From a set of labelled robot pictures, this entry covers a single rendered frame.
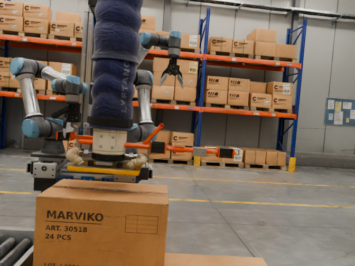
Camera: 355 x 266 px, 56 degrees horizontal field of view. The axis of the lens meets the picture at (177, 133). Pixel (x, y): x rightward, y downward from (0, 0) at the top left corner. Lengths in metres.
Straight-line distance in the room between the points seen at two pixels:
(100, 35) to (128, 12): 0.17
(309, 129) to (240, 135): 2.31
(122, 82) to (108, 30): 0.25
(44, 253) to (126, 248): 0.37
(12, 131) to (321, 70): 9.66
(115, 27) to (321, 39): 10.58
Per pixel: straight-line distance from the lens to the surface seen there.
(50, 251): 1.71
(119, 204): 1.57
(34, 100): 2.32
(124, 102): 1.66
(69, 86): 2.02
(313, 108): 11.62
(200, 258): 2.04
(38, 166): 2.23
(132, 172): 1.61
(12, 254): 2.08
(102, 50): 1.68
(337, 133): 12.07
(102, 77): 1.66
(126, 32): 1.68
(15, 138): 10.79
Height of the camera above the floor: 1.36
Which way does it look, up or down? 3 degrees down
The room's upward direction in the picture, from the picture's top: 4 degrees clockwise
